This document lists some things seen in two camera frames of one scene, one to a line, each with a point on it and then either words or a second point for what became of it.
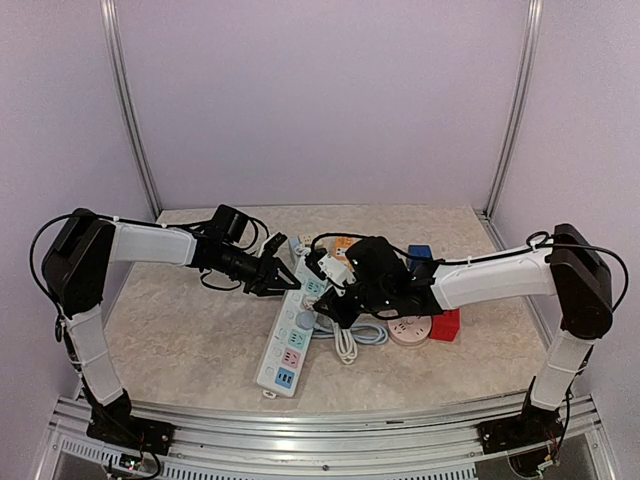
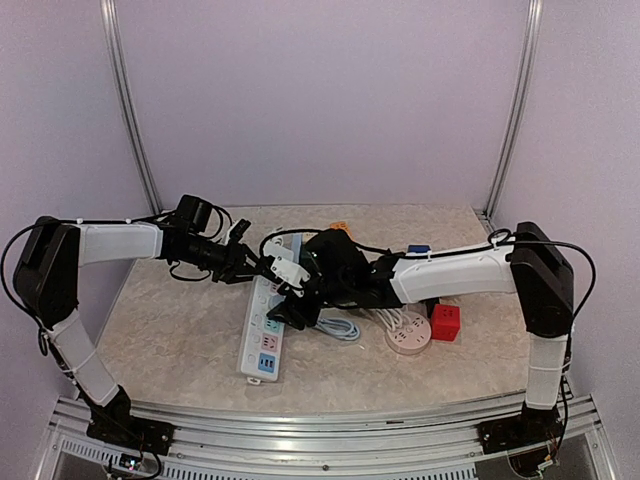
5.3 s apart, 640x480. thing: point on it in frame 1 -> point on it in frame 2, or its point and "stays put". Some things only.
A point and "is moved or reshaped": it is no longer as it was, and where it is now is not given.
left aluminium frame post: (115, 49) stays put
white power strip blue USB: (282, 366) -> (262, 338)
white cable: (344, 338) -> (395, 318)
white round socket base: (410, 330) is moved or reshaped
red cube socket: (445, 327) stays put
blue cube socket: (422, 251) stays put
